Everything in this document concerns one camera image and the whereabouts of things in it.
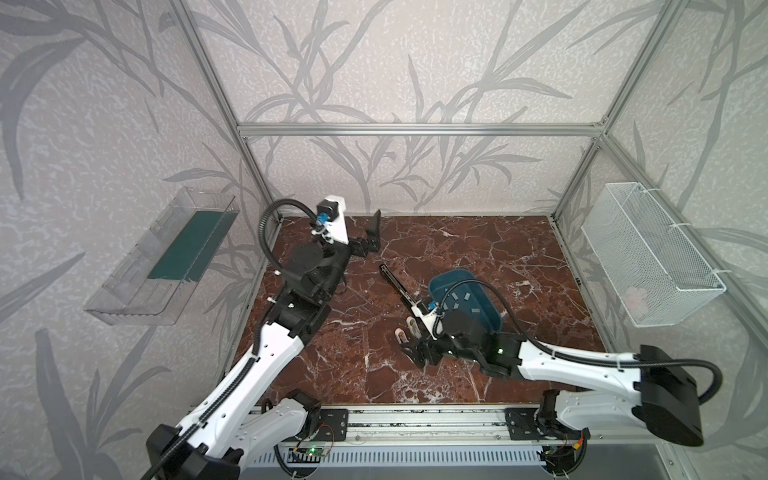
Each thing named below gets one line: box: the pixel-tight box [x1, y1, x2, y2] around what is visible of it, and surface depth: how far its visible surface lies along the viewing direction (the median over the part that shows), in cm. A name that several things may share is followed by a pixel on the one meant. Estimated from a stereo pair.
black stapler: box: [379, 263, 418, 319], surface depth 101 cm
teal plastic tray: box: [428, 269, 503, 335], surface depth 96 cm
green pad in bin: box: [148, 211, 240, 282], surface depth 69 cm
